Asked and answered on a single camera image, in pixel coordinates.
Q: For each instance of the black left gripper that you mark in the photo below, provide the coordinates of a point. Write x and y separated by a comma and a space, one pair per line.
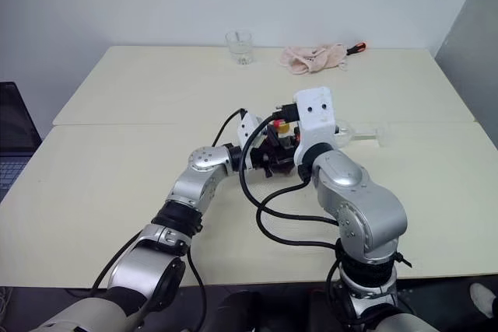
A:
260, 157

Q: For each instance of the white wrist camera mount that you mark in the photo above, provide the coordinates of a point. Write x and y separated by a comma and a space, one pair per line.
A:
316, 114
249, 128

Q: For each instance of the black and orange tool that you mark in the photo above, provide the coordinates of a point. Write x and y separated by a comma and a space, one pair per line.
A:
357, 48

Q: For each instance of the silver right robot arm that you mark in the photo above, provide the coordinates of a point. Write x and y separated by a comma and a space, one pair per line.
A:
352, 178

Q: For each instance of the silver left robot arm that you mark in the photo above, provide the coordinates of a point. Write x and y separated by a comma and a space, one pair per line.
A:
202, 161

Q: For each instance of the cola bottle with red label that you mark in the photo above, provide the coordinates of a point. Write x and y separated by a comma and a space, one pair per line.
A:
286, 141

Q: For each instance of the clear glass tumbler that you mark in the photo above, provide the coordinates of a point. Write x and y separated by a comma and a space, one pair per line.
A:
240, 48

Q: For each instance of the white shoe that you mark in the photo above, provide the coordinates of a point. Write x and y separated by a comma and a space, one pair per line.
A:
484, 301

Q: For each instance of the dark laptop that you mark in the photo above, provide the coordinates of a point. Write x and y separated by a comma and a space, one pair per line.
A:
13, 133

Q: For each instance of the pink cloth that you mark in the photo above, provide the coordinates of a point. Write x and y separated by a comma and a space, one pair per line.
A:
311, 59

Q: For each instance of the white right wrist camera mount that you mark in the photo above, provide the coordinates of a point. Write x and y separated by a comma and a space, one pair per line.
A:
316, 114

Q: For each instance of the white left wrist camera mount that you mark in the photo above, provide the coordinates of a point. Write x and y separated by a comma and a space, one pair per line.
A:
249, 128

